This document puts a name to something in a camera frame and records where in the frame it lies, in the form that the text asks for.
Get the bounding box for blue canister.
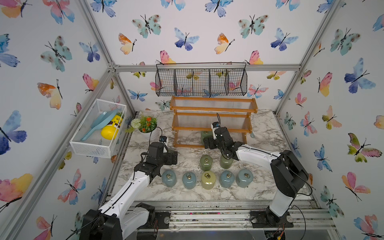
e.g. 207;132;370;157
162;170;177;188
236;169;254;188
182;172;197;190
220;170;235;188

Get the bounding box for wooden three-tier shelf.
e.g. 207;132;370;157
170;96;258;148

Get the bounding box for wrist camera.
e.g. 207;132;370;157
159;135;168;146
211;122;220;140

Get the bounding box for light blue plastic scoop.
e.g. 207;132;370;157
81;110;118;141

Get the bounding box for yellow canister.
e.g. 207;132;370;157
202;171;216;190

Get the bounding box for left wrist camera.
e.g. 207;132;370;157
159;135;168;146

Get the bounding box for aluminium front rail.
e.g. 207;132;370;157
128;200;336;232

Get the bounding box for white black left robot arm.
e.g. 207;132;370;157
78;142;179;240

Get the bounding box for yellow bottle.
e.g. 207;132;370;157
101;115;122;140

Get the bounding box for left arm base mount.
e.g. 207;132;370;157
136;203;171;230

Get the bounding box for green canister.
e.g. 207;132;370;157
220;156;234;169
200;155;213;171
201;131;213;139

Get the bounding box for white potted flower plant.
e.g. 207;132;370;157
126;115;159;142

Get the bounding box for white wire wall basket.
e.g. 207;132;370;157
70;99;127;158

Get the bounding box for black wire wall basket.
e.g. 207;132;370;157
152;62;248;98

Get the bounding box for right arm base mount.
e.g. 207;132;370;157
250;209;294;228

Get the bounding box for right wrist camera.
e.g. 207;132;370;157
211;122;220;140

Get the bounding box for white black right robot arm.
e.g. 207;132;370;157
203;127;309;218

